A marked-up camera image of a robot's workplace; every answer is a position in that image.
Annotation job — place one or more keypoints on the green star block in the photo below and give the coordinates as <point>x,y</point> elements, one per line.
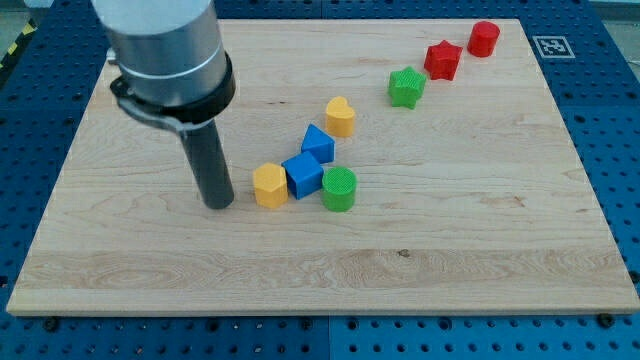
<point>406,87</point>

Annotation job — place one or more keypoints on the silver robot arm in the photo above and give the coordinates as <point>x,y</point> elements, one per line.
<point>175,73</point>

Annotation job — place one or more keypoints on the blue cube block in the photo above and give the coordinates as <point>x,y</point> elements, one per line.
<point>304,174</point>

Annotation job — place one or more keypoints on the yellow heart block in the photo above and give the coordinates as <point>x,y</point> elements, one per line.
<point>339,117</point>

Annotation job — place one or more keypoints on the red cylinder block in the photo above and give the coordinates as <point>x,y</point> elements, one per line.
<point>483,39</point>

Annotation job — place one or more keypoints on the blue triangle block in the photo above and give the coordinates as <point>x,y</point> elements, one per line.
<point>319,144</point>

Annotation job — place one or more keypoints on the yellow hexagon block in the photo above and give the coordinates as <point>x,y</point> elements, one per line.
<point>270,185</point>

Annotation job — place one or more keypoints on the wooden board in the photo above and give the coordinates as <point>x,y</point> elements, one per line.
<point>475,202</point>

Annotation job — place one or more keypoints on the dark cylindrical pointer rod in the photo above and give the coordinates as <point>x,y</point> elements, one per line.
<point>204,151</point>

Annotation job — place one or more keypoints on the white fiducial marker tag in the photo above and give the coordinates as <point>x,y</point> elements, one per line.
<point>553,47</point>

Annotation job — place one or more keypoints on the red star block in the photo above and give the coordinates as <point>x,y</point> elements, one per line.
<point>442,60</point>

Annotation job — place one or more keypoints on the green cylinder block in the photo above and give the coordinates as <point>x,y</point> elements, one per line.
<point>339,186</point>

